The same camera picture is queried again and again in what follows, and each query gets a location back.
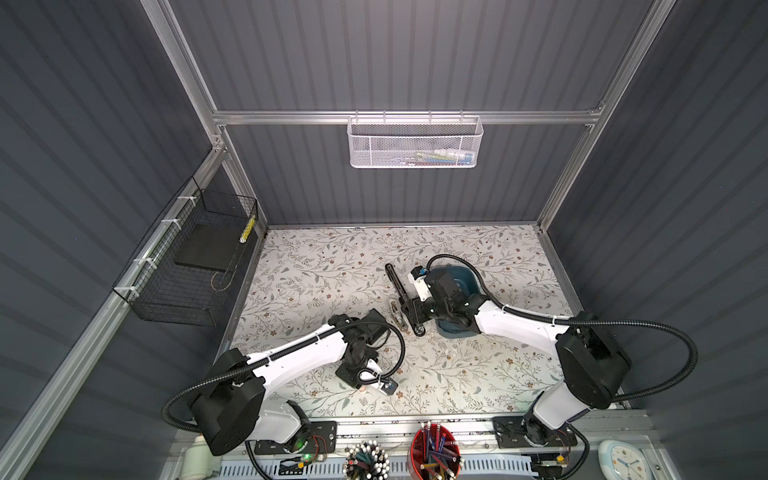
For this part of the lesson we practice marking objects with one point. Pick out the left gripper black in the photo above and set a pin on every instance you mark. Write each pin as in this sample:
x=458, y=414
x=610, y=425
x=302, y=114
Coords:
x=352, y=378

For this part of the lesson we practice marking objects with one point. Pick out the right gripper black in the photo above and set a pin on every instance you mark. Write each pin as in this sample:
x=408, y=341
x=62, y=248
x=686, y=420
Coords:
x=417, y=305

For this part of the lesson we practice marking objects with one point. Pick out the beige staple remover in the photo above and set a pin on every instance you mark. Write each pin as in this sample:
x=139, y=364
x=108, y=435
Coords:
x=396, y=313

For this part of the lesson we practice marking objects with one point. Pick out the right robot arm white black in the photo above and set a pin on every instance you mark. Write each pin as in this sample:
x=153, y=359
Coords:
x=592, y=362

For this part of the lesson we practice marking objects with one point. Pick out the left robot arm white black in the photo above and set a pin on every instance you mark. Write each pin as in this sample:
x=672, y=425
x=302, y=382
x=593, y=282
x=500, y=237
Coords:
x=231, y=405

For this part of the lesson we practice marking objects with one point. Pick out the teal plastic tray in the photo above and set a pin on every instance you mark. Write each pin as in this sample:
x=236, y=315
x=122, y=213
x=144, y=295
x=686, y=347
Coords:
x=462, y=286

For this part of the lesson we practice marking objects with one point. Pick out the black pen holder cup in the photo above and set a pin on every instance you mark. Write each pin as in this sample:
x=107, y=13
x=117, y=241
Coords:
x=367, y=460

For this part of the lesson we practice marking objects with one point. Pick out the red pencil cup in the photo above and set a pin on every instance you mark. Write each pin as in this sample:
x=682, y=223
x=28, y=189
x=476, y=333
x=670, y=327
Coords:
x=434, y=453

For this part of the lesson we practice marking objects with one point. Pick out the yellow marker pen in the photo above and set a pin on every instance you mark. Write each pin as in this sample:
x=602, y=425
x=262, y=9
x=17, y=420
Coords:
x=247, y=230

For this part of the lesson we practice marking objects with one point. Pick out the white glue bottle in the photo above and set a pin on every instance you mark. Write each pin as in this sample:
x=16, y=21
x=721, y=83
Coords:
x=198, y=463

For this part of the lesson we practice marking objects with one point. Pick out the pale blue round clock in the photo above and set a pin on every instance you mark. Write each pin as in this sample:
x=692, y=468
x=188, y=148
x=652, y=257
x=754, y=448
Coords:
x=623, y=461

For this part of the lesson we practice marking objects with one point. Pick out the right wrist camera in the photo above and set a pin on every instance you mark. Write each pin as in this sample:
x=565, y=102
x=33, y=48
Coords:
x=417, y=278

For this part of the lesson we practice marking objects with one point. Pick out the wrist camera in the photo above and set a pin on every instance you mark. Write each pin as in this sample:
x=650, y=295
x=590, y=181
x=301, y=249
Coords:
x=386, y=386
x=417, y=278

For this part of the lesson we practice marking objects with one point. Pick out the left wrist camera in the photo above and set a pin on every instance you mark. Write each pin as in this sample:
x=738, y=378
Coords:
x=386, y=386

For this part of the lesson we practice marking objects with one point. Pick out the white wire wall basket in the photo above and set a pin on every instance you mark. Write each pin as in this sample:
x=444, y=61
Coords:
x=426, y=142

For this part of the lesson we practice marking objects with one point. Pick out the black wire wall basket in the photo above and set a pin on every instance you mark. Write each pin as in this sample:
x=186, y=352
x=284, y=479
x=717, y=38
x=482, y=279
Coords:
x=191, y=267

